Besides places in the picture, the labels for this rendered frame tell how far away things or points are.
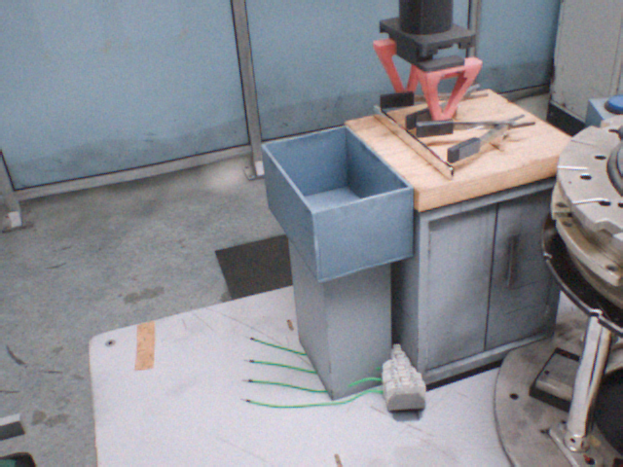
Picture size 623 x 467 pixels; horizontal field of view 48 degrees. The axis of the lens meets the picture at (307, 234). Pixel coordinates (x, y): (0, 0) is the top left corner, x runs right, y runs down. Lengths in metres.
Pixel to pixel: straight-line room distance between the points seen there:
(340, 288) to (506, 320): 0.23
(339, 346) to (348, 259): 0.14
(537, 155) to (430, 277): 0.17
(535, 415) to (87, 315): 1.78
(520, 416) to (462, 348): 0.10
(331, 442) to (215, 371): 0.19
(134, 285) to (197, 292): 0.23
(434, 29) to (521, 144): 0.15
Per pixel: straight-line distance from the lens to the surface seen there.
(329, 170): 0.84
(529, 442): 0.81
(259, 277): 2.36
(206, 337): 0.98
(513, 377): 0.88
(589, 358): 0.71
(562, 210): 0.69
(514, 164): 0.75
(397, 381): 0.83
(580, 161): 0.70
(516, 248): 0.80
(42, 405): 2.14
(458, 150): 0.71
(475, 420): 0.85
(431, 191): 0.70
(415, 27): 0.76
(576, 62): 3.21
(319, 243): 0.68
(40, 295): 2.56
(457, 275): 0.79
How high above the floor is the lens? 1.41
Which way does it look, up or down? 33 degrees down
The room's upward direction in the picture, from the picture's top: 5 degrees counter-clockwise
